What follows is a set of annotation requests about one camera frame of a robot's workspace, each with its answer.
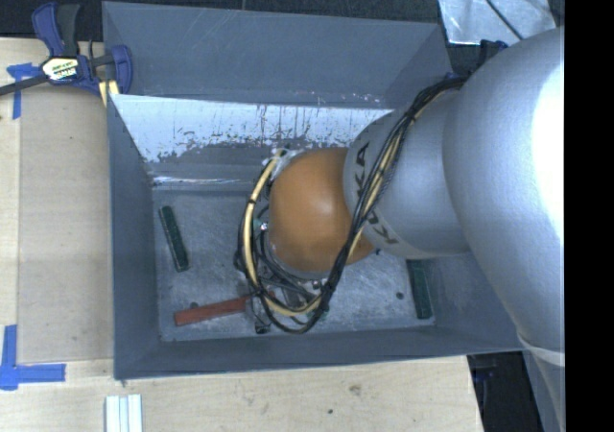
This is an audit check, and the pale wood flat board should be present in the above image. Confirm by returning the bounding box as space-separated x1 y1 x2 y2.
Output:
16 83 116 365

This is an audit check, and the dark green flat block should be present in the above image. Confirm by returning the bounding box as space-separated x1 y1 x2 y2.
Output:
158 204 191 274
405 258 436 321

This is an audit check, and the red-brown flat block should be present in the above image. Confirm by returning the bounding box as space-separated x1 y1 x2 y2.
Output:
173 294 255 327

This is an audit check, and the grey metal bin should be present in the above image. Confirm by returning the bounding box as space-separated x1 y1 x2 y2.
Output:
101 0 525 381

